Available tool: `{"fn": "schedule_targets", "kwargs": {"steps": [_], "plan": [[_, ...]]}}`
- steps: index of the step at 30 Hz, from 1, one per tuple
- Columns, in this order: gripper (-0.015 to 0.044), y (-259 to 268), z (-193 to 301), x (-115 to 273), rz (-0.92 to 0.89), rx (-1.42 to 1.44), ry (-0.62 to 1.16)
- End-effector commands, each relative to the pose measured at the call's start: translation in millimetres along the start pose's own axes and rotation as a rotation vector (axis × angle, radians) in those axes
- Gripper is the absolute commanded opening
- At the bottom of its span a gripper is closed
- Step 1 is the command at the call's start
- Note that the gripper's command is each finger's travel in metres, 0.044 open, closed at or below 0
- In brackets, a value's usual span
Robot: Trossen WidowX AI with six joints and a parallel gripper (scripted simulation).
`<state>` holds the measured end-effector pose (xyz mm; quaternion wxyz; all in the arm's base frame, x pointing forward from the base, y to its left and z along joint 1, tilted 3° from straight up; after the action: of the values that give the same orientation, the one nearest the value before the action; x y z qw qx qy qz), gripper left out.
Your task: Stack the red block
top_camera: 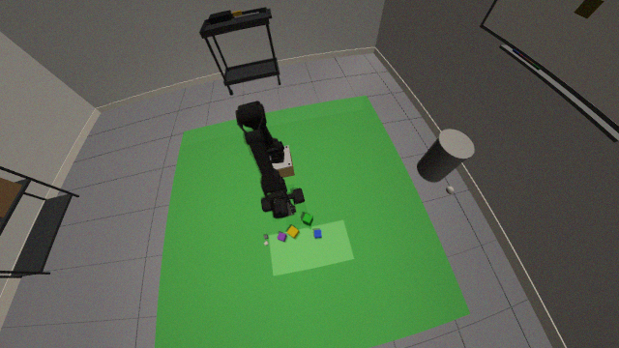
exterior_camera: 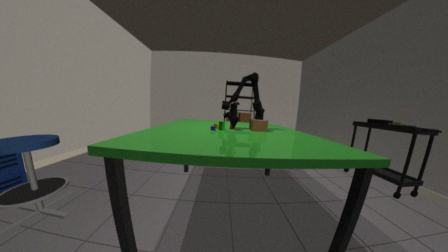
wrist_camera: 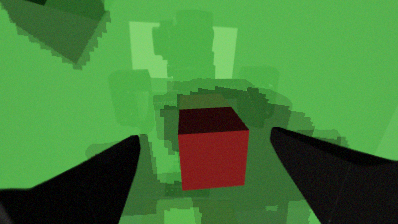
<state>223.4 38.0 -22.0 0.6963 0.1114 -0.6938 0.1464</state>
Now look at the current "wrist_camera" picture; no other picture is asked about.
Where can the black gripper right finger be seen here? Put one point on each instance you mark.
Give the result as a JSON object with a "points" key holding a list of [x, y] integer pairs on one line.
{"points": [[340, 185]]}

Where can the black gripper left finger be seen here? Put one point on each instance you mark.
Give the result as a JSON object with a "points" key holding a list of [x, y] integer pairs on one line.
{"points": [[93, 192]]}

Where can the red block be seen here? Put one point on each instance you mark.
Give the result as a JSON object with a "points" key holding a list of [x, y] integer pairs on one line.
{"points": [[213, 147]]}

